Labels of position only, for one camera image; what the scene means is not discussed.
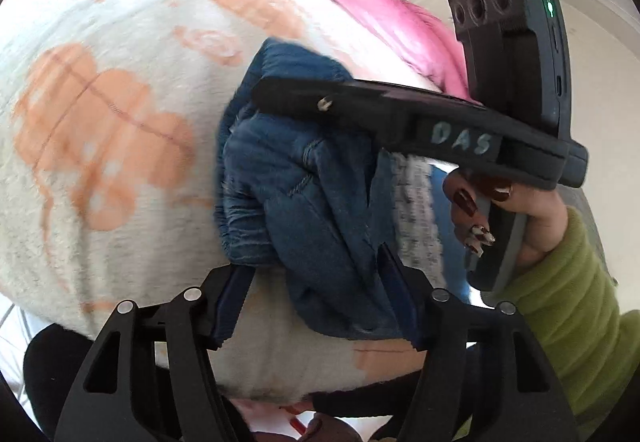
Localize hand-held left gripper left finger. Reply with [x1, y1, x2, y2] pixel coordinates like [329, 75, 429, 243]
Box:
[54, 264, 257, 442]

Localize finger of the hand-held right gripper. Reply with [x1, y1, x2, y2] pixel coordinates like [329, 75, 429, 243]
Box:
[250, 74, 396, 145]

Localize blue jeans pants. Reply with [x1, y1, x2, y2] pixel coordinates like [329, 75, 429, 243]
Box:
[214, 38, 473, 344]

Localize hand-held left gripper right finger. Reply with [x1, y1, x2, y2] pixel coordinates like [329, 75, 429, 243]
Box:
[379, 241, 582, 442]

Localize orange and cream printed blanket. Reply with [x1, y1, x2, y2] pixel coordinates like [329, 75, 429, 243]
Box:
[0, 0, 468, 409]

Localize person's right hand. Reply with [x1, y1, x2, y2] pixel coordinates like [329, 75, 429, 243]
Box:
[442, 169, 572, 273]

